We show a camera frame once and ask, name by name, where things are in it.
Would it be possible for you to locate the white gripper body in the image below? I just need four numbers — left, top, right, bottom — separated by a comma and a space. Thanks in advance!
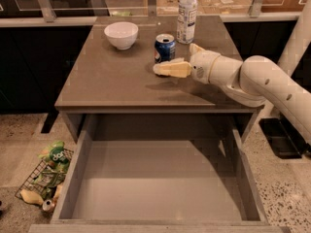
190, 50, 221, 84

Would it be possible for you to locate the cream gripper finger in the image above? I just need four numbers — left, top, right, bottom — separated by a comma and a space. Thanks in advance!
190, 43, 203, 54
153, 58, 191, 78

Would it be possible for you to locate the blue pepsi can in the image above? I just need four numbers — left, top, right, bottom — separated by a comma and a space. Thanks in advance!
155, 34, 175, 63

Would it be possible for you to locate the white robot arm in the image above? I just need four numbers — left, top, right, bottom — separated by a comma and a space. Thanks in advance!
153, 1, 311, 143

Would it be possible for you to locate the grey cabinet with top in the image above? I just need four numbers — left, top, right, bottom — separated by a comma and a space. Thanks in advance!
55, 16, 259, 139

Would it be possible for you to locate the open grey top drawer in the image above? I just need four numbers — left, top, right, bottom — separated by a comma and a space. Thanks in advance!
29, 114, 291, 233

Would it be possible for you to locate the clear plastic bottle white label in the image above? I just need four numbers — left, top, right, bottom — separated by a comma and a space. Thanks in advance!
177, 0, 197, 44

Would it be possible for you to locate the white ceramic bowl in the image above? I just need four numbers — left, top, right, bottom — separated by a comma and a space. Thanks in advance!
104, 21, 138, 50

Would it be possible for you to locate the green chip bag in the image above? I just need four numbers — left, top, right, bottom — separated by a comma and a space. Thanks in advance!
38, 141, 70, 173

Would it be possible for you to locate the glass railing with metal posts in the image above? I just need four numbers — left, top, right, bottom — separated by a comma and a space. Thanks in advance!
0, 0, 303, 22

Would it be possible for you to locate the yellow snack bag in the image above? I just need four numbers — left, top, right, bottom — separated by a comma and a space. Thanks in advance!
20, 189, 44, 206

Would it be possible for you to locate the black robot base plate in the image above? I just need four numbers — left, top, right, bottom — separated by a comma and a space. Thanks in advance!
259, 116, 311, 159

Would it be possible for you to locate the black wire basket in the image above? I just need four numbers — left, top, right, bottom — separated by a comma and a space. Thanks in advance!
15, 149, 73, 199

